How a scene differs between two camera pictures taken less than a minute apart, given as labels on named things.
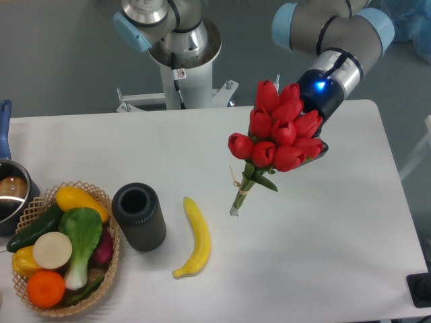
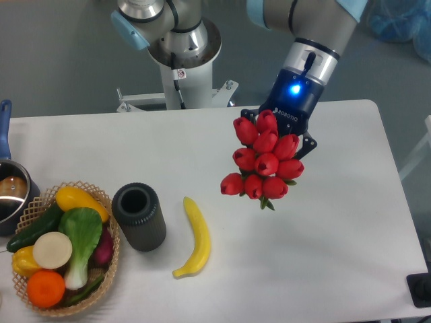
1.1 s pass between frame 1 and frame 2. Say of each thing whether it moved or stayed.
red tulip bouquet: moved
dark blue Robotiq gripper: moved
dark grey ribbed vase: stayed
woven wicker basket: stayed
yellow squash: stayed
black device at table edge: stayed
